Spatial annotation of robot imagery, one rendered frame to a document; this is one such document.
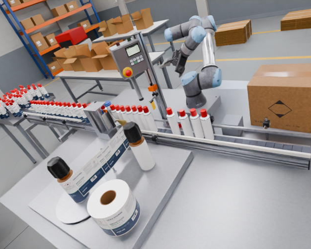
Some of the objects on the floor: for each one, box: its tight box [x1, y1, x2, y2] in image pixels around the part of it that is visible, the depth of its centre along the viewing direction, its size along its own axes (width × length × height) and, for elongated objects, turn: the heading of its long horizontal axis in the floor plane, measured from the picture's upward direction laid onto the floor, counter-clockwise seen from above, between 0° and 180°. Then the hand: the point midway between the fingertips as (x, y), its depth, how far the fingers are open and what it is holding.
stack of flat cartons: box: [214, 19, 252, 46], centre depth 485 cm, size 64×53×31 cm
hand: (169, 73), depth 144 cm, fingers open, 14 cm apart
